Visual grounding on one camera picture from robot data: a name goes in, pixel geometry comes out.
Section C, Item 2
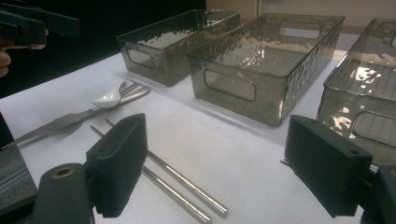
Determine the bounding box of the smoky clear plastic bin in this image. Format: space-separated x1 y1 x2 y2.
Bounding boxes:
317 18 396 167
187 12 347 128
116 8 242 88

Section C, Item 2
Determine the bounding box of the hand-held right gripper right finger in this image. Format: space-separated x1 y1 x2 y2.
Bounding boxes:
281 114 374 218

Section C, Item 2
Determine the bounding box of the white ceramic spoon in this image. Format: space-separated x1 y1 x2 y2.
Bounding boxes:
92 81 128 109

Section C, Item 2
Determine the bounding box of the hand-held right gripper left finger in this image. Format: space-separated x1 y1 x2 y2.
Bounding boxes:
85 113 149 218

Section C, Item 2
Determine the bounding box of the silver metal spoon handle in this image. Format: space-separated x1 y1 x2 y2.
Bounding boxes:
0 86 151 151

